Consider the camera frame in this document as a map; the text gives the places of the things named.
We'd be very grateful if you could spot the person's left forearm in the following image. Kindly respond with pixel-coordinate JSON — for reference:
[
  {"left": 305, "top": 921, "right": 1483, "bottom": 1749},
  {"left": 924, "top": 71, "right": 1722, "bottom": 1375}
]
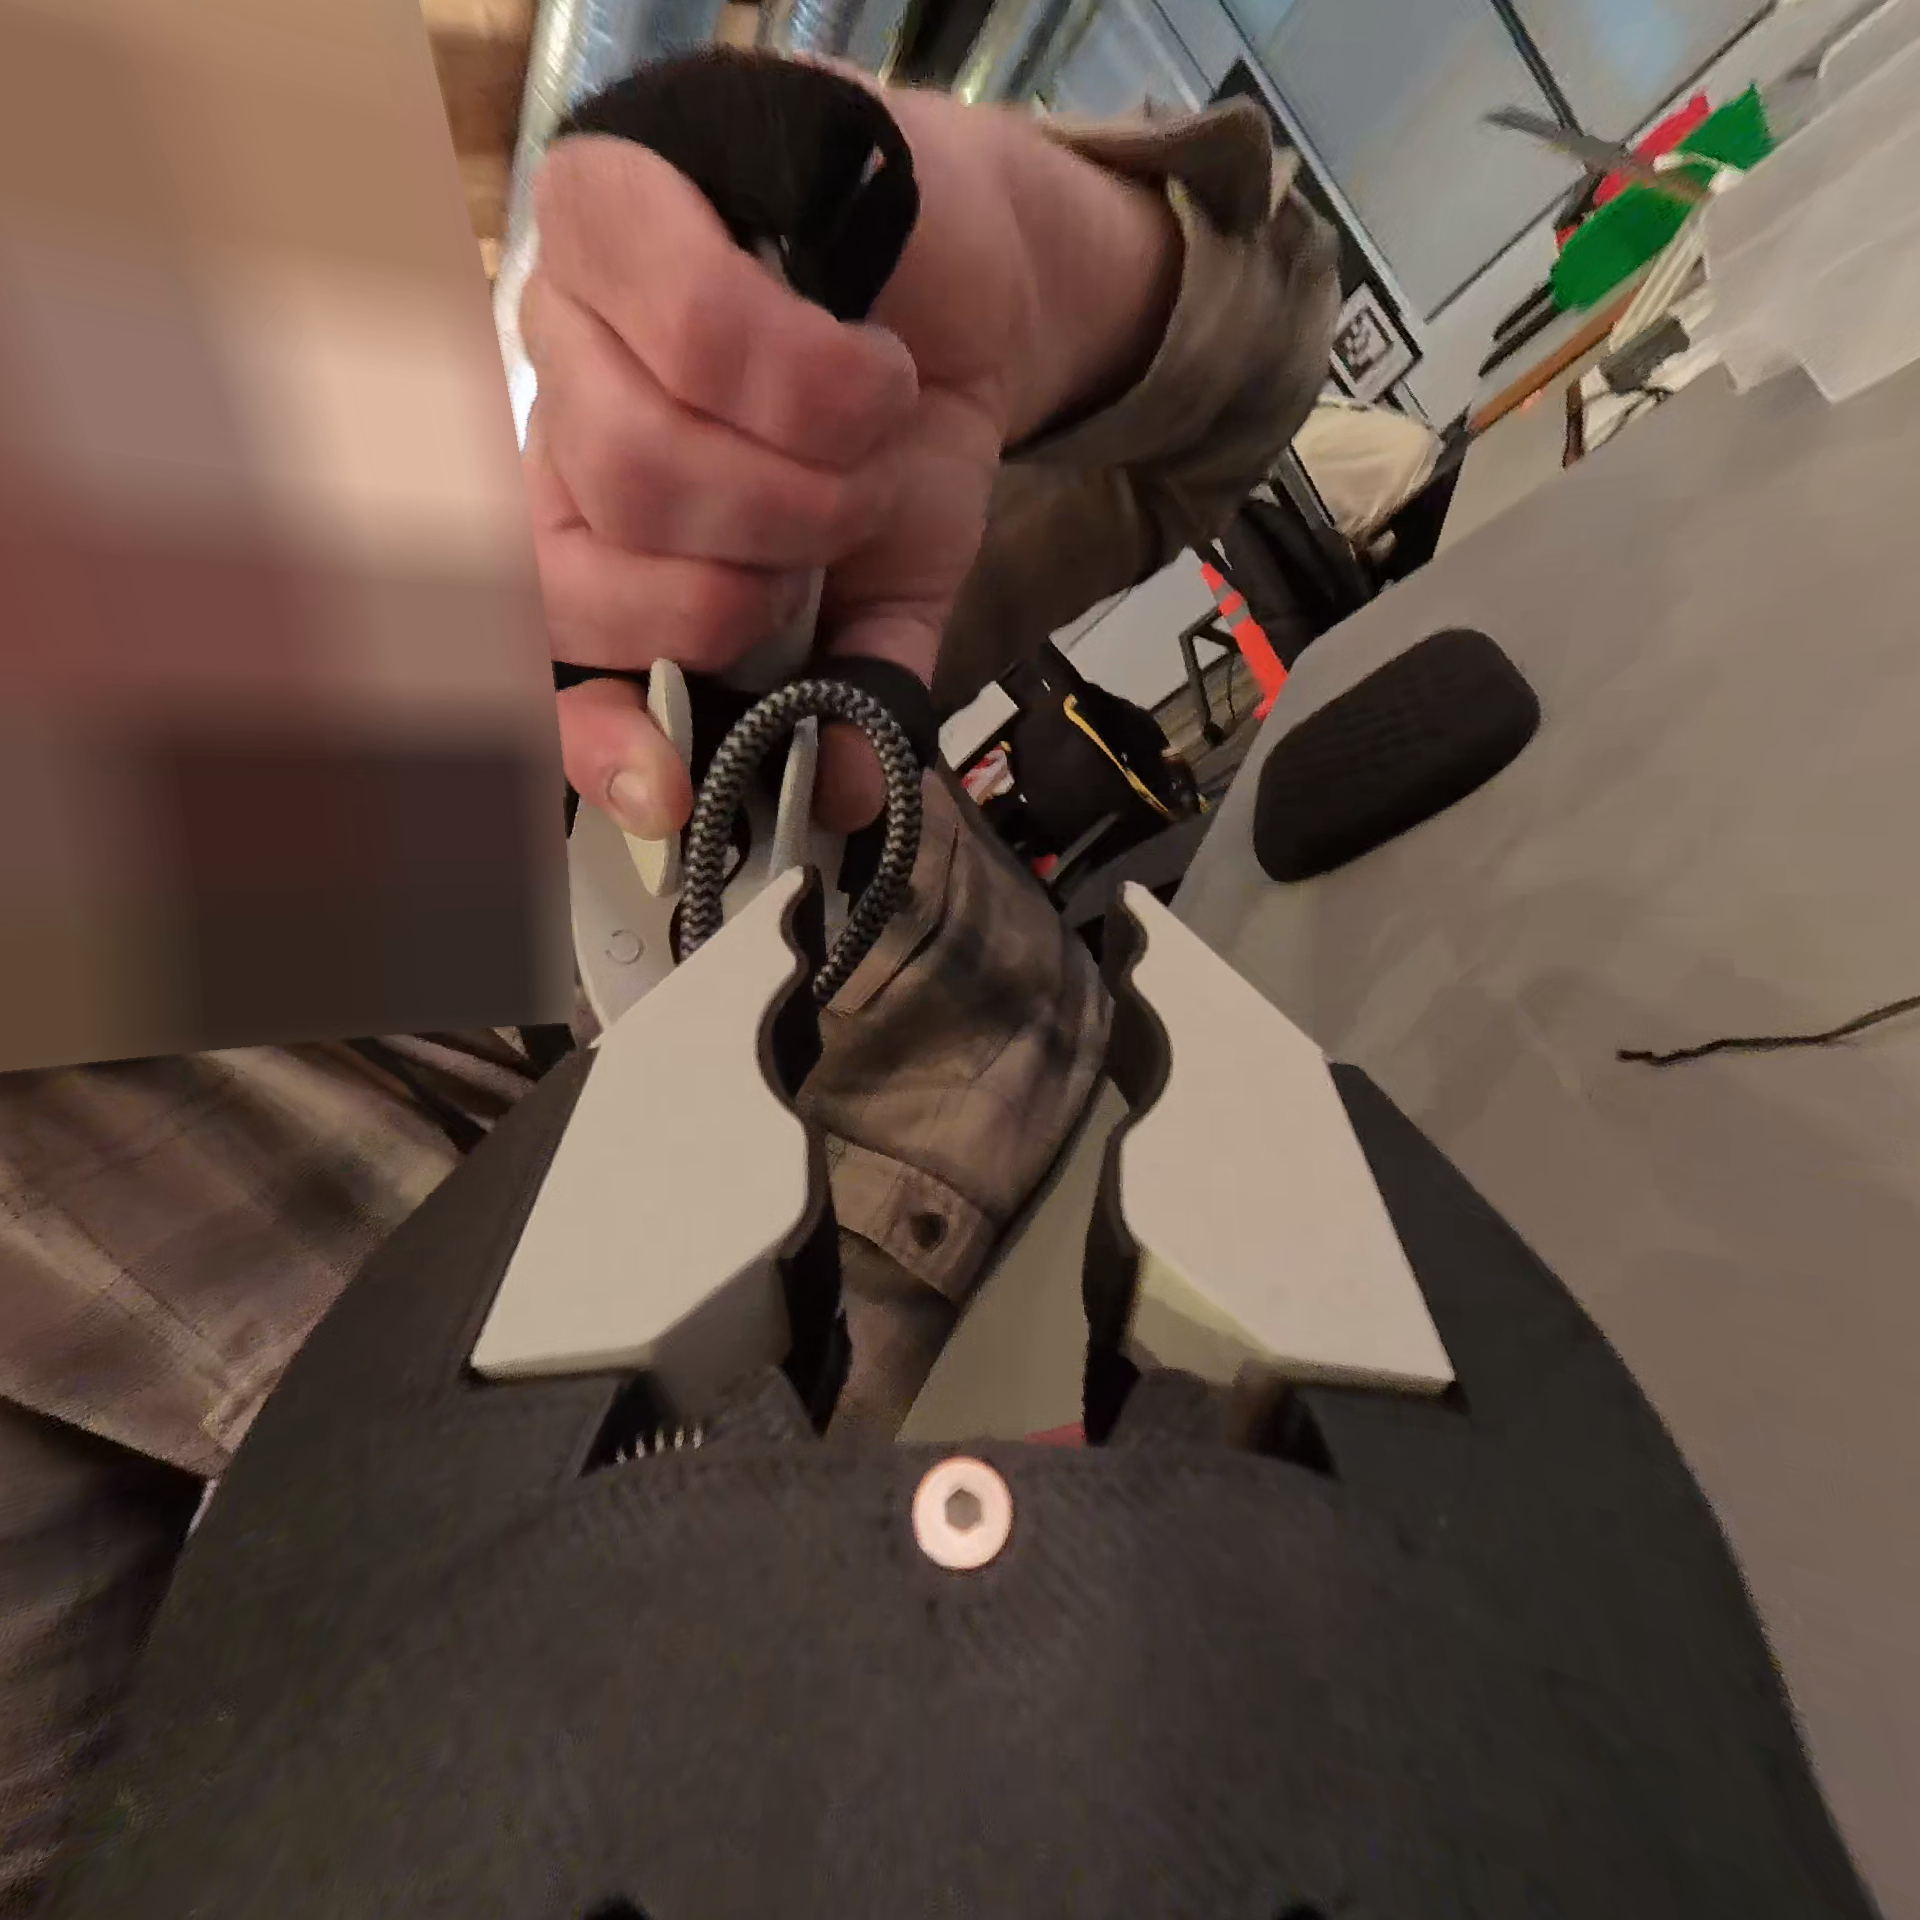
[{"left": 930, "top": 95, "right": 1348, "bottom": 710}]

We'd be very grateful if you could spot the person's left hand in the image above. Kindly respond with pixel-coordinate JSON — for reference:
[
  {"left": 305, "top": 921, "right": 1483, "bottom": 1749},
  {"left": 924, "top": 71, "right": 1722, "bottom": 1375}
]
[{"left": 518, "top": 76, "right": 1177, "bottom": 849}]

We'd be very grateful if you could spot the green plastic object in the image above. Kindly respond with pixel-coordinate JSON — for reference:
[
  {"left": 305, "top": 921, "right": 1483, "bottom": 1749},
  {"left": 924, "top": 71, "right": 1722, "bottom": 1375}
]
[{"left": 1544, "top": 83, "right": 1782, "bottom": 314}]

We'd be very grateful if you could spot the person's plaid shirt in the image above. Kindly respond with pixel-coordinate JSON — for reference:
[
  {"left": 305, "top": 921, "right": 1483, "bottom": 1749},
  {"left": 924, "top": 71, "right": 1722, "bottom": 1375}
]
[{"left": 0, "top": 765, "right": 1124, "bottom": 1501}]

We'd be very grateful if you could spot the black office chair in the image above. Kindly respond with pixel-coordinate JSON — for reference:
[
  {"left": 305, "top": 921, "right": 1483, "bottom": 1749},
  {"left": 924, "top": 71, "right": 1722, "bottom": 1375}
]
[{"left": 1215, "top": 445, "right": 1480, "bottom": 653}]

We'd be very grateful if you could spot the braided usb cable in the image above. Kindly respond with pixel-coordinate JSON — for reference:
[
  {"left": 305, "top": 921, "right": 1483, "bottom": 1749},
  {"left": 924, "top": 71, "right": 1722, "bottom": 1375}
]
[{"left": 672, "top": 671, "right": 936, "bottom": 1010}]

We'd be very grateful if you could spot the orange traffic cone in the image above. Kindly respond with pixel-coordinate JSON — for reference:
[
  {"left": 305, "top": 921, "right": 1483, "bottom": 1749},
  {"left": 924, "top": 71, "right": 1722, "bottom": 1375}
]
[{"left": 1192, "top": 554, "right": 1297, "bottom": 724}]

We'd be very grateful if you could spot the black yellow bag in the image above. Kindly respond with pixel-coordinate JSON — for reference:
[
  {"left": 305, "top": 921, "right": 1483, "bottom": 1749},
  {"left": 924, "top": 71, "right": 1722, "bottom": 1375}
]
[{"left": 975, "top": 642, "right": 1206, "bottom": 877}]

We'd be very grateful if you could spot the black mesh pad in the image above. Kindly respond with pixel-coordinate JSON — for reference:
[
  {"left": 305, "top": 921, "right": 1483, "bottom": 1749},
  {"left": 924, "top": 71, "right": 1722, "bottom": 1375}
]
[{"left": 1249, "top": 625, "right": 1547, "bottom": 887}]

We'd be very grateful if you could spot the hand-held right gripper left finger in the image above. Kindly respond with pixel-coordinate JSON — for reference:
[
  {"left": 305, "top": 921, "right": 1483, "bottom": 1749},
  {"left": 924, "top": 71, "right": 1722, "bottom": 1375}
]
[{"left": 471, "top": 870, "right": 840, "bottom": 1418}]

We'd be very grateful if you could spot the thin black wire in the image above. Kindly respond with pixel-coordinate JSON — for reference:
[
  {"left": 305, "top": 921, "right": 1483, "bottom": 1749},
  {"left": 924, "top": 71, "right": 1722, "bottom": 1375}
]
[{"left": 1619, "top": 997, "right": 1920, "bottom": 1071}]

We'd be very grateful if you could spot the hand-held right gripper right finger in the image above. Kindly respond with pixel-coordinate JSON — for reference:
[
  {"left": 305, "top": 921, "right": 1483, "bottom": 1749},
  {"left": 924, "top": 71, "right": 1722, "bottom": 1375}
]
[{"left": 1072, "top": 887, "right": 1460, "bottom": 1434}]

